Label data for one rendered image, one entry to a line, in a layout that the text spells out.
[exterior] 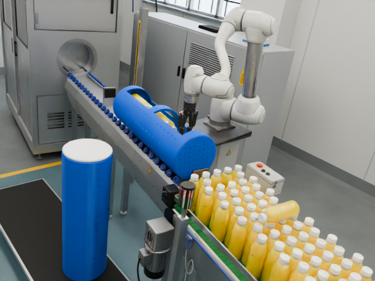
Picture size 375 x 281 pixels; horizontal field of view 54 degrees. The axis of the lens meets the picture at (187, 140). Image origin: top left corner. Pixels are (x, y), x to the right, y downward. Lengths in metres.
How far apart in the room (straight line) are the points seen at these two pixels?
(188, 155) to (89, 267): 1.00
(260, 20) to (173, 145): 0.92
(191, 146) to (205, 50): 2.18
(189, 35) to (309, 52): 1.48
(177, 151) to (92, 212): 0.63
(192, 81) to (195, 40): 2.13
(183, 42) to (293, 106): 1.64
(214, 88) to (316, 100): 2.85
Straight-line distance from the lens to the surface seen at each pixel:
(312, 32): 4.76
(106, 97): 3.11
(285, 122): 5.02
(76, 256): 2.48
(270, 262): 1.60
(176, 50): 4.43
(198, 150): 2.07
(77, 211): 2.26
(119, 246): 3.08
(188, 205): 1.53
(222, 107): 2.61
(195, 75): 2.07
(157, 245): 1.93
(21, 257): 2.83
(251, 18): 2.37
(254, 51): 2.42
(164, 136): 2.11
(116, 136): 2.73
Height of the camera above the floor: 2.05
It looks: 25 degrees down
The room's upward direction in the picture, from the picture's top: 9 degrees clockwise
